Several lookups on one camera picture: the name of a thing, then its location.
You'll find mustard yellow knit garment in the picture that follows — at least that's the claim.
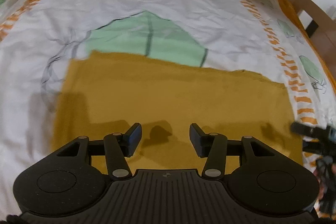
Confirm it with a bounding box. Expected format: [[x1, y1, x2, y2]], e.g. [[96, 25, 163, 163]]
[[51, 52, 302, 170]]

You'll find white patterned bed sheet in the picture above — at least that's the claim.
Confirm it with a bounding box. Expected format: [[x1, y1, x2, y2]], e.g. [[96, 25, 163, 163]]
[[1, 0, 335, 218]]

